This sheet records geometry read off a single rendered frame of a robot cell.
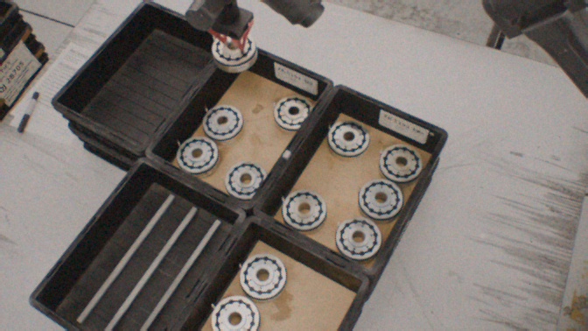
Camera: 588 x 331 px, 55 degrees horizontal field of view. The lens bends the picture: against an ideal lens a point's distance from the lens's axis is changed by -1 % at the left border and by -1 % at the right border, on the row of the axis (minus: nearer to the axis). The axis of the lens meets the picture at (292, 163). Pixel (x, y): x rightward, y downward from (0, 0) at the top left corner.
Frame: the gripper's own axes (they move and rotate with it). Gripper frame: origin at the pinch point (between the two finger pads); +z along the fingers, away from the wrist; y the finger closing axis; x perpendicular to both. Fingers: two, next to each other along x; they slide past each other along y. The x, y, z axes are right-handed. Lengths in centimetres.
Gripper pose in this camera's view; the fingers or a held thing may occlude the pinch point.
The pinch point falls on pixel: (233, 43)
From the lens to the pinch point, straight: 135.4
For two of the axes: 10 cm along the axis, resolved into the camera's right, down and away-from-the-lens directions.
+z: 0.7, 4.8, 8.7
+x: 4.9, -7.8, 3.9
